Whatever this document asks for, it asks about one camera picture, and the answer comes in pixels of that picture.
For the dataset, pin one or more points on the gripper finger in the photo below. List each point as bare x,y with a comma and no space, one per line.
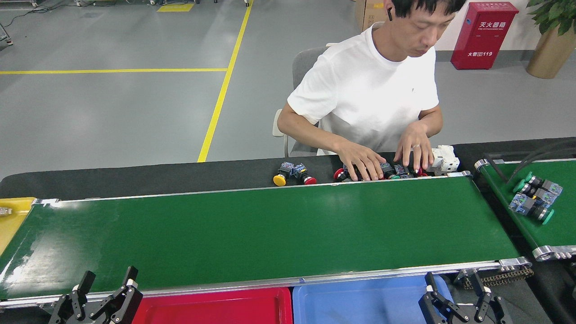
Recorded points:
486,306
74,301
434,306
128,299

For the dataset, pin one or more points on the white circuit breaker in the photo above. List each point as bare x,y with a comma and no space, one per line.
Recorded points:
445,162

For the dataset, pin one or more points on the yellow push button switch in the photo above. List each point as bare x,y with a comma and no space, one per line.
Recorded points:
280,180

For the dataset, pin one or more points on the person's left forearm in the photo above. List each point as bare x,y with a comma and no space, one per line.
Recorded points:
429,121

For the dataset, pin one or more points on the person's right forearm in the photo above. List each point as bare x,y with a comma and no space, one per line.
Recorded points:
310,135

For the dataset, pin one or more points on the blue plastic tray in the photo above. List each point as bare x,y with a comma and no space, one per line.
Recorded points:
360,301

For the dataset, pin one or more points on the red plastic tray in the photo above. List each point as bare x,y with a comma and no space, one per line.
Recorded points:
216,308

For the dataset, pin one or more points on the yellow plastic tray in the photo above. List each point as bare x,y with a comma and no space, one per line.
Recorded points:
13,225

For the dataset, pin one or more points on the green side conveyor belt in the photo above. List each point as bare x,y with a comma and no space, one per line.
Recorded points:
558,234

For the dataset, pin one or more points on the person's right hand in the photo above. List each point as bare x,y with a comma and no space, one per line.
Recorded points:
362,159

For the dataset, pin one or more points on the person's left hand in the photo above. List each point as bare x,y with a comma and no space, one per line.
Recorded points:
414,144

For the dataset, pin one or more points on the white light bulb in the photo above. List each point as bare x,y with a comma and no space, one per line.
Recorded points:
4,211

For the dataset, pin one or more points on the person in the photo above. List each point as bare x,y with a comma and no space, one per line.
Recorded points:
369,90

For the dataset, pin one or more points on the tan plant pot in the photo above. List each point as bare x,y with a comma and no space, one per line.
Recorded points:
549,54

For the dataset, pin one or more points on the red fire extinguisher box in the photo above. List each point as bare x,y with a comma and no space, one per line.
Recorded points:
483,36

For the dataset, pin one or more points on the grey office chair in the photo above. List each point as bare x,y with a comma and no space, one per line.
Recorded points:
306,63

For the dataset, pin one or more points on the cardboard box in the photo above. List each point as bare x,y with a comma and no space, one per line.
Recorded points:
369,15

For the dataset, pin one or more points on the green potted plant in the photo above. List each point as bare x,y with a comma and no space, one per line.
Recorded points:
553,13

